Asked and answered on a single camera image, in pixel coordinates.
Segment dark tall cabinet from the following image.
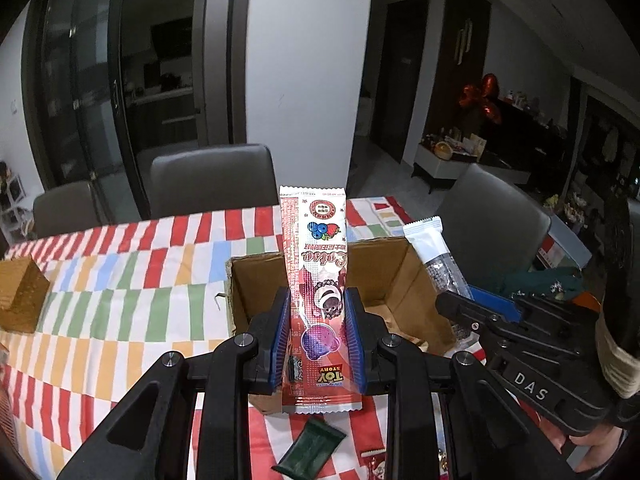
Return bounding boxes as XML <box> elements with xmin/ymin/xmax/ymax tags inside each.
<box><xmin>425</xmin><ymin>0</ymin><xmax>493</xmax><ymax>161</ymax></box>

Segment striped colourful tablecloth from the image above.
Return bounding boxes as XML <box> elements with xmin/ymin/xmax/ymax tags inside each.
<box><xmin>0</xmin><ymin>195</ymin><xmax>493</xmax><ymax>480</ymax></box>

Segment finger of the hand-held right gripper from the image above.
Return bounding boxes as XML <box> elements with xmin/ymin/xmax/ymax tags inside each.
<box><xmin>468</xmin><ymin>284</ymin><xmax>597</xmax><ymax>331</ymax></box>
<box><xmin>434</xmin><ymin>291</ymin><xmax>506</xmax><ymax>334</ymax></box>

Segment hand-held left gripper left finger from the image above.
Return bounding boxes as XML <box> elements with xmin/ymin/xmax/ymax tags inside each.
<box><xmin>57</xmin><ymin>287</ymin><xmax>291</xmax><ymax>480</ymax></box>

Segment person's right hand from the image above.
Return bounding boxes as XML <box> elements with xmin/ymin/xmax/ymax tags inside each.
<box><xmin>567</xmin><ymin>422</ymin><xmax>629</xmax><ymax>476</ymax></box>

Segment grey dining chair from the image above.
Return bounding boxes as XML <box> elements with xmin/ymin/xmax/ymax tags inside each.
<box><xmin>435</xmin><ymin>164</ymin><xmax>553</xmax><ymax>291</ymax></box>
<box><xmin>32</xmin><ymin>181</ymin><xmax>103</xmax><ymax>239</ymax></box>
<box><xmin>149</xmin><ymin>143</ymin><xmax>281</xmax><ymax>221</ymax></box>

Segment small red snack packet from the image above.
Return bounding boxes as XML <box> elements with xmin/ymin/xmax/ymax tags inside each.
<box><xmin>362</xmin><ymin>450</ymin><xmax>389</xmax><ymax>480</ymax></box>

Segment dark interior door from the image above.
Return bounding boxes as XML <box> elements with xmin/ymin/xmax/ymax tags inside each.
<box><xmin>367</xmin><ymin>0</ymin><xmax>431</xmax><ymax>163</ymax></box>

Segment dark green snack packet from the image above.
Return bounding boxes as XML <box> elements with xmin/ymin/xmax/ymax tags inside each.
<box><xmin>271</xmin><ymin>417</ymin><xmax>347</xmax><ymax>477</ymax></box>

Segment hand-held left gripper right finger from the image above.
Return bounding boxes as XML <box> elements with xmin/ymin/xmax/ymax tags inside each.
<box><xmin>344</xmin><ymin>287</ymin><xmax>566</xmax><ymax>480</ymax></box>

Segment black sideboard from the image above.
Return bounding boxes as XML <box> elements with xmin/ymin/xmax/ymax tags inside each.
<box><xmin>495</xmin><ymin>95</ymin><xmax>587</xmax><ymax>172</ymax></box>

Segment brown cardboard box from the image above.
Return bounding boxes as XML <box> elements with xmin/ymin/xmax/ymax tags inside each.
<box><xmin>226</xmin><ymin>237</ymin><xmax>458</xmax><ymax>416</ymax></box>

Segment red and white carton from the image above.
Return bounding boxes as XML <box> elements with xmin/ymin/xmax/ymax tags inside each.
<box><xmin>537</xmin><ymin>232</ymin><xmax>592</xmax><ymax>269</ymax></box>

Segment red foil balloons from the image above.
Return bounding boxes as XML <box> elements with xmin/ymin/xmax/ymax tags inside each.
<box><xmin>460</xmin><ymin>74</ymin><xmax>502</xmax><ymax>125</ymax></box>

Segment white and clear snack packet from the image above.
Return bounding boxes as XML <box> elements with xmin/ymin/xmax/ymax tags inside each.
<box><xmin>403</xmin><ymin>216</ymin><xmax>483</xmax><ymax>350</ymax></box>

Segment sliding glass door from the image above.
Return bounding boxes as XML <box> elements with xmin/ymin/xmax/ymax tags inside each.
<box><xmin>20</xmin><ymin>0</ymin><xmax>251</xmax><ymax>197</ymax></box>

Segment dark green patterned sweater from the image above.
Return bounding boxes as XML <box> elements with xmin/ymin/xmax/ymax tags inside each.
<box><xmin>500</xmin><ymin>266</ymin><xmax>584</xmax><ymax>306</ymax></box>

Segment white shelf rack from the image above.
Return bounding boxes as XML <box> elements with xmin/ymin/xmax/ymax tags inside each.
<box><xmin>0</xmin><ymin>160</ymin><xmax>27</xmax><ymax>241</ymax></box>

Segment white low cabinet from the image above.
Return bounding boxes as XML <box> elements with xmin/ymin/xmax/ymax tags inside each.
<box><xmin>412</xmin><ymin>132</ymin><xmax>532</xmax><ymax>194</ymax></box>

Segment golden woven box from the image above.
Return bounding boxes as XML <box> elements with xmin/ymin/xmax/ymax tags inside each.
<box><xmin>0</xmin><ymin>254</ymin><xmax>52</xmax><ymax>333</ymax></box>

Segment long red snack packet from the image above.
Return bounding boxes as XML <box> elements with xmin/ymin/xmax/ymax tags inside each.
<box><xmin>278</xmin><ymin>186</ymin><xmax>363</xmax><ymax>415</ymax></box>

